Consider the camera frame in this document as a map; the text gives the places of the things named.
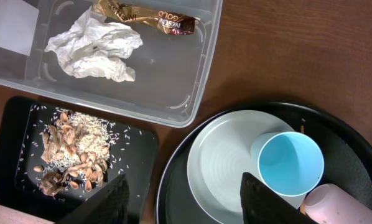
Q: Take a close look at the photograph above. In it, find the clear plastic bin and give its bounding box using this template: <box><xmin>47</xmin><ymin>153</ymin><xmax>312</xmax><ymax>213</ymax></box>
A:
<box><xmin>0</xmin><ymin>0</ymin><xmax>222</xmax><ymax>128</ymax></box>

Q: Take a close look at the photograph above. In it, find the rectangular black tray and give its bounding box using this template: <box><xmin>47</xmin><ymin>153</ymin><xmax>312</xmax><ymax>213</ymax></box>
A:
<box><xmin>0</xmin><ymin>96</ymin><xmax>158</xmax><ymax>223</ymax></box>

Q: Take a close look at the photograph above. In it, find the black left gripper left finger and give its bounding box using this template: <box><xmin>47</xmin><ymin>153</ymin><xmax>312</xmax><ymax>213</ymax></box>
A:
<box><xmin>55</xmin><ymin>174</ymin><xmax>129</xmax><ymax>224</ymax></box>

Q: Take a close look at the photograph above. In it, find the crumpled white tissue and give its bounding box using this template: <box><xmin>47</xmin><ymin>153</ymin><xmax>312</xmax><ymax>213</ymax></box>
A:
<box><xmin>44</xmin><ymin>9</ymin><xmax>143</xmax><ymax>82</ymax></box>

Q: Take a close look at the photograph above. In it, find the left wooden chopstick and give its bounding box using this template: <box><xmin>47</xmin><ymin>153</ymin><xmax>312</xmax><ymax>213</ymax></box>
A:
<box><xmin>299</xmin><ymin>203</ymin><xmax>306</xmax><ymax>215</ymax></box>

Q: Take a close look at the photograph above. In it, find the pink plastic cup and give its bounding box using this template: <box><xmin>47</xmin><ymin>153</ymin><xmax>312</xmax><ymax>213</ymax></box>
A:
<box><xmin>304</xmin><ymin>184</ymin><xmax>372</xmax><ymax>224</ymax></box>

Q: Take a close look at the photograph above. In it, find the gold snack wrapper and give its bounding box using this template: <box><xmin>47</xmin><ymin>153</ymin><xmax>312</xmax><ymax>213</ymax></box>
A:
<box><xmin>92</xmin><ymin>0</ymin><xmax>198</xmax><ymax>35</ymax></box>

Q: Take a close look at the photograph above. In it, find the blue plastic cup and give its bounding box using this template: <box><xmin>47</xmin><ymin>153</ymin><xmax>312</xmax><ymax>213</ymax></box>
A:
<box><xmin>250</xmin><ymin>131</ymin><xmax>325</xmax><ymax>197</ymax></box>

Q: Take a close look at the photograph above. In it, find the round black serving tray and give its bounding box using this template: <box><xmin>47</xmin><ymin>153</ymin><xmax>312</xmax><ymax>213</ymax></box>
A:
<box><xmin>154</xmin><ymin>101</ymin><xmax>372</xmax><ymax>223</ymax></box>

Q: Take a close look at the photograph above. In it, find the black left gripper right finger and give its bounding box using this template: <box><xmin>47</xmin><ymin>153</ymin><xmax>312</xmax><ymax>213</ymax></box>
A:
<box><xmin>240</xmin><ymin>172</ymin><xmax>316</xmax><ymax>224</ymax></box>

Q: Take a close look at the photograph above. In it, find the food scraps and rice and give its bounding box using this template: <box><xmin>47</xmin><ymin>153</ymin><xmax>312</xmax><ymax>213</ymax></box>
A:
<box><xmin>19</xmin><ymin>105</ymin><xmax>143</xmax><ymax>202</ymax></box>

